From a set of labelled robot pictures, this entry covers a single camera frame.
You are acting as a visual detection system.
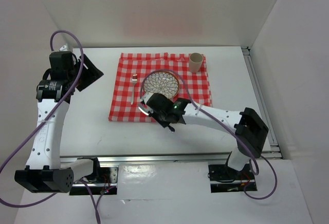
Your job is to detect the silver table knife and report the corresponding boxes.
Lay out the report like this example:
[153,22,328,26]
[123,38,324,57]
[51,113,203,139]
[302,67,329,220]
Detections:
[138,102,176,134]

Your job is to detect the patterned ceramic plate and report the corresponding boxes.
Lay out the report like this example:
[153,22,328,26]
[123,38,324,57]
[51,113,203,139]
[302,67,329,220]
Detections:
[142,71,180,99]

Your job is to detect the silver fork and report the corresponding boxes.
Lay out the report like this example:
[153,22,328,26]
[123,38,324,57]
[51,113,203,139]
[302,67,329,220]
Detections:
[131,73,138,105]

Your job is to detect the red white checkered cloth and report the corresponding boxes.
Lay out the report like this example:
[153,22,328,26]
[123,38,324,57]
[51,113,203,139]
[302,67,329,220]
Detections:
[108,53,212,127]

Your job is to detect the beige paper cup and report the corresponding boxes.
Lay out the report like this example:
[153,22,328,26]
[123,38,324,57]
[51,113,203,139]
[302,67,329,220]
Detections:
[189,52,204,73]

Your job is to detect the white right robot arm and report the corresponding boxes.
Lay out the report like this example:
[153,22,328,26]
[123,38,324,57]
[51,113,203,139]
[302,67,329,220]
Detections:
[141,92,269,179]

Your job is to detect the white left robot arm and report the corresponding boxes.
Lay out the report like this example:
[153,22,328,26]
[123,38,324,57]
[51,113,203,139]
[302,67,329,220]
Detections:
[14,51,103,193]

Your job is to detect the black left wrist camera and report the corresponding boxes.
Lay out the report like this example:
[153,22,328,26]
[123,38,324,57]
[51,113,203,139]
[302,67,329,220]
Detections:
[49,51,74,71]

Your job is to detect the aluminium front rail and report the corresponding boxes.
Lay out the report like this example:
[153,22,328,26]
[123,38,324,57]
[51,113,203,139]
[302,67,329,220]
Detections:
[59,151,283,163]

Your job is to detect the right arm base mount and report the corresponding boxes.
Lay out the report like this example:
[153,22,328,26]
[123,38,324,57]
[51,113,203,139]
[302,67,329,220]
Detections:
[208,164,258,193]

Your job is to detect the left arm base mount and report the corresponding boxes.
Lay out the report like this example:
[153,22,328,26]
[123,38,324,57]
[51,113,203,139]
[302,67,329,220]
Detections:
[69,166,119,196]

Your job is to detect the aluminium side rail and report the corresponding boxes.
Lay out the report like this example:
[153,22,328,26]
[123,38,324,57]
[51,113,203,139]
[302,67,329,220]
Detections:
[241,47,283,159]

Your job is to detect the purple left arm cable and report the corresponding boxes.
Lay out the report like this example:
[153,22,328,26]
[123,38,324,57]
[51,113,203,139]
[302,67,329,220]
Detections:
[0,30,114,224]

